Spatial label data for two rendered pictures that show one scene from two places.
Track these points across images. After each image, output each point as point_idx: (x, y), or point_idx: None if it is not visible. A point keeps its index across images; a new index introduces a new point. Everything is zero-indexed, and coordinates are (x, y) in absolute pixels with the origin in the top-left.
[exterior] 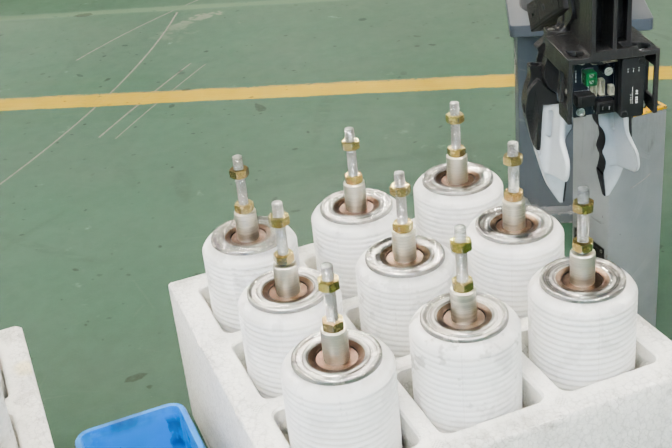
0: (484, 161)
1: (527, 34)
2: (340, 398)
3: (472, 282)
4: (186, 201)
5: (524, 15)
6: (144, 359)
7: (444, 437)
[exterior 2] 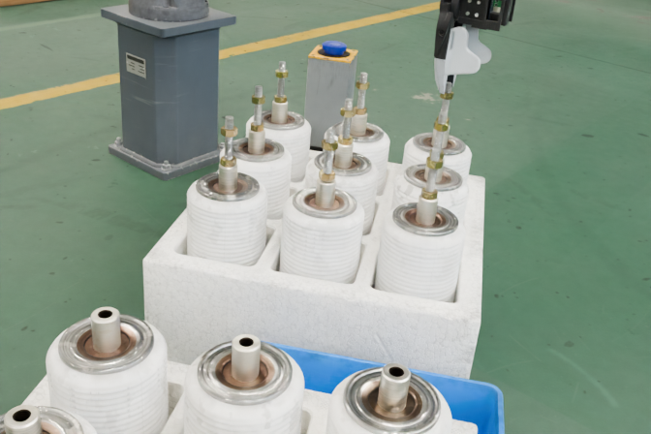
0: (82, 152)
1: (172, 34)
2: (462, 237)
3: (443, 150)
4: None
5: (156, 22)
6: (34, 371)
7: (464, 252)
